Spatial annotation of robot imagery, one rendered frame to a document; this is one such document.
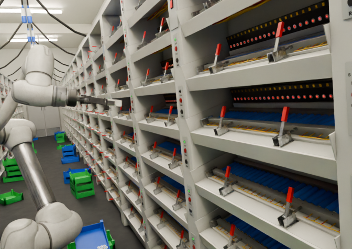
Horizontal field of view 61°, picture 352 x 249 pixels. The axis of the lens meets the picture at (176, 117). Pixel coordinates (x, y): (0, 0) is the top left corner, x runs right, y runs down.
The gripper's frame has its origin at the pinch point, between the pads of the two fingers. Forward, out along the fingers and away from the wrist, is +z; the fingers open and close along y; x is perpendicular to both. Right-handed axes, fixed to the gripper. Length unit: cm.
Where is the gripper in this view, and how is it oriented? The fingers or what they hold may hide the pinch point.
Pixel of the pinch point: (113, 102)
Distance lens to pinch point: 141.3
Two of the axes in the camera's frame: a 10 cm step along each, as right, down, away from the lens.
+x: 1.0, -9.9, 0.0
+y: 3.9, 0.4, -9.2
